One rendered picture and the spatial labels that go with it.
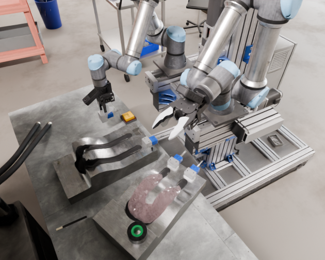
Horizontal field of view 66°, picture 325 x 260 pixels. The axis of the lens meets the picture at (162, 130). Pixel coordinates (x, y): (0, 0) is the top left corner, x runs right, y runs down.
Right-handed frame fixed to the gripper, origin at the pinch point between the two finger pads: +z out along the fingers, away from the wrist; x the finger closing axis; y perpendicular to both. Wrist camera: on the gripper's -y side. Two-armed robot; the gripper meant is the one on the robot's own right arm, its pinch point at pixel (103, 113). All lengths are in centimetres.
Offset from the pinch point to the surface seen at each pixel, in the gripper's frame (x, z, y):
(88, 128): 9.2, 15.0, -8.8
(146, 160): -36.0, 10.8, 7.3
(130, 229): -69, 1, -19
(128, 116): 1.4, 11.4, 15.8
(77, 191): -34.8, 9.0, -30.5
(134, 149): -28.7, 6.9, 4.1
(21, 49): 258, 69, -17
